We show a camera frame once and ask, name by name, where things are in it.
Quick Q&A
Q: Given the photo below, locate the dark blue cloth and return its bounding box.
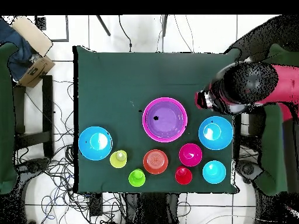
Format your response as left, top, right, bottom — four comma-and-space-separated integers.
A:
0, 18, 40, 81

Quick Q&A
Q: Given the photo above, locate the medium blue bowl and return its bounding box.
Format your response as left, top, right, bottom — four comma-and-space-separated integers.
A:
78, 126, 113, 161
198, 115, 234, 151

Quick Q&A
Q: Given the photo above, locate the brown cardboard box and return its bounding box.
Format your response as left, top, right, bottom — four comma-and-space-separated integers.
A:
18, 55, 56, 89

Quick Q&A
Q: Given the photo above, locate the black cable with connector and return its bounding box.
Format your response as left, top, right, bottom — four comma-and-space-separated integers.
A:
118, 15, 133, 52

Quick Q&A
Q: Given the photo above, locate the small blue bowl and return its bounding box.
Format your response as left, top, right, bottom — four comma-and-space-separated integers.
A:
202, 160, 227, 185

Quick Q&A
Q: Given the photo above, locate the red cup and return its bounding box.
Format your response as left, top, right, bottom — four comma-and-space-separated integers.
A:
175, 166, 193, 186

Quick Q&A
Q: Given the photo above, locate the black floor box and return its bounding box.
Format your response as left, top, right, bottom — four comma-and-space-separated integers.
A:
89, 192, 103, 216

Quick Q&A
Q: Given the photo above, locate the beige cushion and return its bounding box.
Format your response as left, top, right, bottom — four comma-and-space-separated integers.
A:
11, 15, 53, 57

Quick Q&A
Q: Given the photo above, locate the black box cabinet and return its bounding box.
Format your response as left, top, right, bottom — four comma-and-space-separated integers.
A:
247, 113, 267, 136

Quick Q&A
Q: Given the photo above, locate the tangle of black cables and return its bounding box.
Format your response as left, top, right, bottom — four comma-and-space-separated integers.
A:
13, 79, 127, 224

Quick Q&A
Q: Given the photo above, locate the small orange bowl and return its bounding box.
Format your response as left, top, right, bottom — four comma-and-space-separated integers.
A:
142, 149, 169, 175

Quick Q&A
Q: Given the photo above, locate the large pink bowl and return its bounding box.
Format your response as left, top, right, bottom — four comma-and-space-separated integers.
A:
142, 97, 188, 143

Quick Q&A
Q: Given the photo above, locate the dark green tablecloth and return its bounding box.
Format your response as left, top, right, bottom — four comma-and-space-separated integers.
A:
73, 45, 241, 194

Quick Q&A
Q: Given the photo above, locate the black stand frame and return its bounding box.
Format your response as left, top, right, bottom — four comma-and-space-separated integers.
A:
12, 75, 54, 158

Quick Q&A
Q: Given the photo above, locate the small crimson bowl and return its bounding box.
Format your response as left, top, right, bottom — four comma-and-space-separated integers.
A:
178, 143, 203, 167

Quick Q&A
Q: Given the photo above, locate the yellow cup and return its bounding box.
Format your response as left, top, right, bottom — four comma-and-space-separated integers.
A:
109, 149, 128, 169

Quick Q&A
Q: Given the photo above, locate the purple shallow bowl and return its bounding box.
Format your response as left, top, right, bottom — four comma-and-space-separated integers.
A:
145, 100, 185, 140

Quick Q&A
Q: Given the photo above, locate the green cup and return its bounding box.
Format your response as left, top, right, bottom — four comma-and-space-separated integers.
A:
128, 168, 147, 188

